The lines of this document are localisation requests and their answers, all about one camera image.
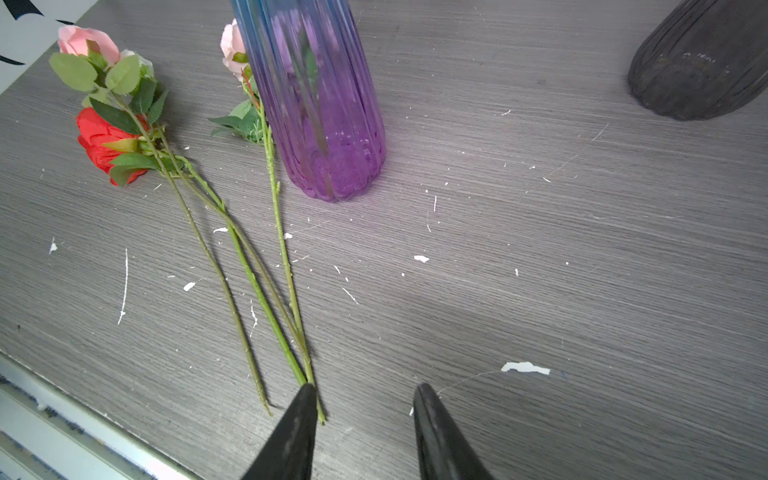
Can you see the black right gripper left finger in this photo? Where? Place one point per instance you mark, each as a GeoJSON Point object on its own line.
{"type": "Point", "coordinates": [288, 452]}

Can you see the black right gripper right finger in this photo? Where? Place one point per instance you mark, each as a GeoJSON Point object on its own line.
{"type": "Point", "coordinates": [442, 450]}

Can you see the purple blue glass vase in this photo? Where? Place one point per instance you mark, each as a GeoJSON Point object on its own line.
{"type": "Point", "coordinates": [313, 78]}

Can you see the smoky pink glass vase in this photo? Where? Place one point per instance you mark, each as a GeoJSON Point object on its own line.
{"type": "Point", "coordinates": [706, 59]}

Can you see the small pink carnation stem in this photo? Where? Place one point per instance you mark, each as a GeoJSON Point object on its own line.
{"type": "Point", "coordinates": [248, 121]}

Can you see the aluminium front rail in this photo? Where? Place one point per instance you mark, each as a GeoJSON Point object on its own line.
{"type": "Point", "coordinates": [48, 434]}

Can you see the red rose on table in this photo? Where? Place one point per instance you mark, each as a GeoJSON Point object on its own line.
{"type": "Point", "coordinates": [125, 146]}

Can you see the pink rose on table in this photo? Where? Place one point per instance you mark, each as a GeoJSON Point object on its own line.
{"type": "Point", "coordinates": [89, 61]}

